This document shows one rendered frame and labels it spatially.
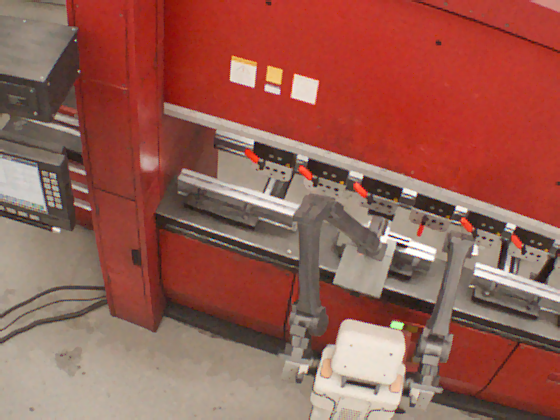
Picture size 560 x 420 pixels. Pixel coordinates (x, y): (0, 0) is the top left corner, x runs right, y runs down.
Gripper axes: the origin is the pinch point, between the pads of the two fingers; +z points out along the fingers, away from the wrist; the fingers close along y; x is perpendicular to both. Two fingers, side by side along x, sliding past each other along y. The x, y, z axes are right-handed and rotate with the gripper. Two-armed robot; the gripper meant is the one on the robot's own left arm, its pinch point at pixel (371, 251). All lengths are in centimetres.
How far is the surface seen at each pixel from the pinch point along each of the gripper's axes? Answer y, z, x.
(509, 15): -19, -105, -60
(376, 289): -6.3, -5.5, 13.5
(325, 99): 28, -53, -34
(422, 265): -20.8, 12.0, -2.7
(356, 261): 4.1, -1.4, 5.6
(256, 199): 48.6, 7.9, -6.1
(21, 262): 170, 86, 53
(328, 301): 10.4, 30.4, 20.9
